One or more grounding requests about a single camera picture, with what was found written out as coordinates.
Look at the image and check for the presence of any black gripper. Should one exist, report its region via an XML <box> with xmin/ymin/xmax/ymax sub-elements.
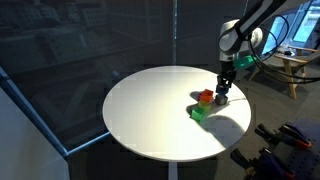
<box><xmin>215</xmin><ymin>61</ymin><xmax>238</xmax><ymax>96</ymax></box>

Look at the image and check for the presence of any orange block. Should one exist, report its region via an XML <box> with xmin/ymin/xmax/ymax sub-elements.
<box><xmin>199</xmin><ymin>88</ymin><xmax>215</xmax><ymax>103</ymax></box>

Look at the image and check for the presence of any yellow-green block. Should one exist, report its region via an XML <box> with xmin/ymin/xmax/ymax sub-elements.
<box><xmin>198</xmin><ymin>100</ymin><xmax>212</xmax><ymax>113</ymax></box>

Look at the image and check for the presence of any green block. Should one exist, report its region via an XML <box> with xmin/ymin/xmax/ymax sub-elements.
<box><xmin>190</xmin><ymin>106</ymin><xmax>206</xmax><ymax>122</ymax></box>

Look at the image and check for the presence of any wooden armchair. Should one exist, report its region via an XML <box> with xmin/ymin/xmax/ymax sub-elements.
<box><xmin>253</xmin><ymin>44</ymin><xmax>320</xmax><ymax>100</ymax></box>

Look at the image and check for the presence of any vertical window mullion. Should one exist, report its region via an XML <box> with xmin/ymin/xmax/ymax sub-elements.
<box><xmin>171</xmin><ymin>0</ymin><xmax>179</xmax><ymax>66</ymax></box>

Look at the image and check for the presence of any purple orange-tipped spring clamp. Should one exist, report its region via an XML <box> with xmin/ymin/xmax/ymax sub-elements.
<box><xmin>229</xmin><ymin>147</ymin><xmax>297</xmax><ymax>180</ymax></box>
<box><xmin>254</xmin><ymin>121</ymin><xmax>313</xmax><ymax>149</ymax></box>

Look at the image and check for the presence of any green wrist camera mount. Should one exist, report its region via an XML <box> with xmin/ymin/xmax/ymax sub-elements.
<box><xmin>232</xmin><ymin>54</ymin><xmax>258</xmax><ymax>71</ymax></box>

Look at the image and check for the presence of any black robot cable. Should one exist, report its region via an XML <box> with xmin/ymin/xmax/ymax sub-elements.
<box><xmin>248</xmin><ymin>13</ymin><xmax>320</xmax><ymax>85</ymax></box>

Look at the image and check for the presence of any white table pedestal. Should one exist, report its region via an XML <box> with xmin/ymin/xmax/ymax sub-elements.
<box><xmin>167</xmin><ymin>161</ymin><xmax>179</xmax><ymax>180</ymax></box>

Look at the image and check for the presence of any blue-grey window frame rail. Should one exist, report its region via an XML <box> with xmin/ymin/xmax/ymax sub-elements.
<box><xmin>0</xmin><ymin>66</ymin><xmax>112</xmax><ymax>158</ymax></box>

